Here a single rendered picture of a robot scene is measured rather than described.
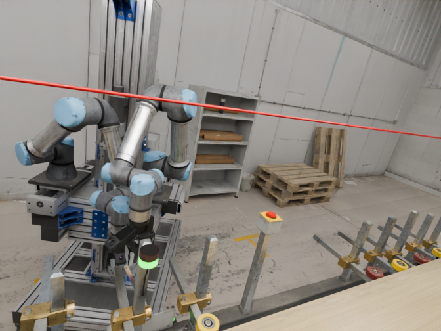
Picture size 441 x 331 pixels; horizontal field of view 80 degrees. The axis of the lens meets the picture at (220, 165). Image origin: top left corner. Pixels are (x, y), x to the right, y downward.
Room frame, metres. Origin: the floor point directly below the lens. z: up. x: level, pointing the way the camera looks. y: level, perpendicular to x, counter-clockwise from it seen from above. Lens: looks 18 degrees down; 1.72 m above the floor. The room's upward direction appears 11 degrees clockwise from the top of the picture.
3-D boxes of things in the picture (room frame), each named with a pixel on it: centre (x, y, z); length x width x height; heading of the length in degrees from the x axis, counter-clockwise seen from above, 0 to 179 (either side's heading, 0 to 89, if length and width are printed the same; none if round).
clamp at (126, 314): (0.71, 0.21, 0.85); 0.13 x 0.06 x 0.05; 121
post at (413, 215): (1.62, -1.32, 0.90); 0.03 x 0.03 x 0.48; 31
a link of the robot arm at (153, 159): (1.36, 0.36, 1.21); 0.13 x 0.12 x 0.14; 89
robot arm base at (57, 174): (1.31, 0.86, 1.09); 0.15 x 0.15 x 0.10
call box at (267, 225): (0.99, -0.25, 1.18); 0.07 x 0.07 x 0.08; 31
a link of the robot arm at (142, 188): (0.80, 0.24, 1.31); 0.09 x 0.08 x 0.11; 179
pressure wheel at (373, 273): (1.21, -0.93, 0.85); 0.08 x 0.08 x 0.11
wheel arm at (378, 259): (1.51, -1.04, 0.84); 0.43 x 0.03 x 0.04; 31
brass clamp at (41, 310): (0.59, 0.42, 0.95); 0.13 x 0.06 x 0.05; 121
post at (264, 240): (0.99, -0.25, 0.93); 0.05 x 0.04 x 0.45; 121
